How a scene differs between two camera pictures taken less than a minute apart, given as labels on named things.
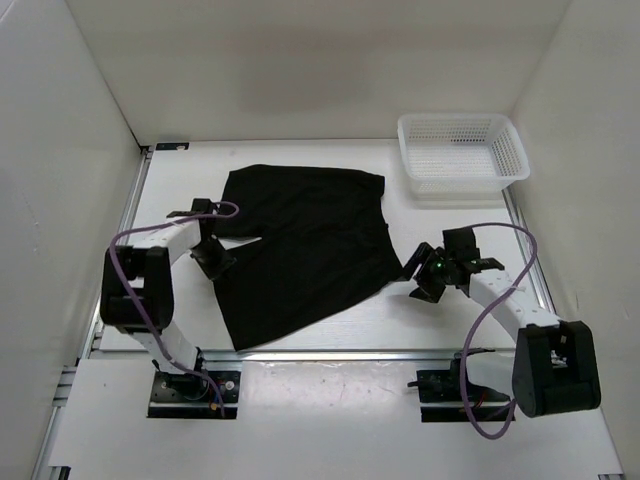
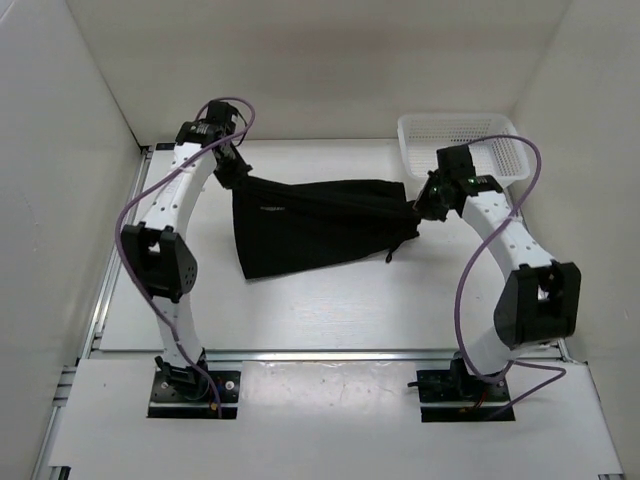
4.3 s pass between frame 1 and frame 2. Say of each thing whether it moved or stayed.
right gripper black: moved
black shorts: moved
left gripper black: moved
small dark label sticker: stayed
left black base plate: stayed
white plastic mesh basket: stayed
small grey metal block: moved
